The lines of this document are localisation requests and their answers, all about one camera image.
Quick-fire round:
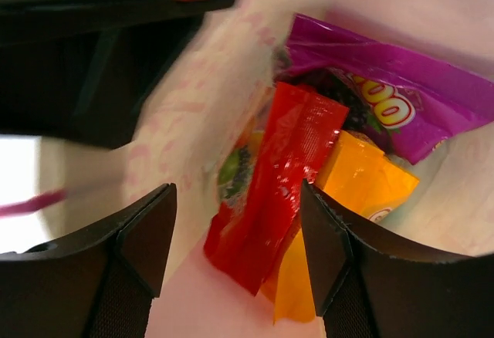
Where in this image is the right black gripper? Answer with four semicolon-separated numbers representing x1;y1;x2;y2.
1;0;235;149

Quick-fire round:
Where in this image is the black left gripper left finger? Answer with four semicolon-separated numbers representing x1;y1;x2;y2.
1;184;177;337

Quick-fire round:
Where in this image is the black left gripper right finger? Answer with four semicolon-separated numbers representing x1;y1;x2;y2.
300;182;493;337

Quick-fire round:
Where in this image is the pink and white paper bag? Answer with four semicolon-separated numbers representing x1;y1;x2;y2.
37;0;493;337

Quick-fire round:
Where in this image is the red snack packet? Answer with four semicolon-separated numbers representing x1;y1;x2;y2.
204;83;349;295

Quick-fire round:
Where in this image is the purple snack packet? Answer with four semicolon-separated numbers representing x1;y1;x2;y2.
275;14;493;164

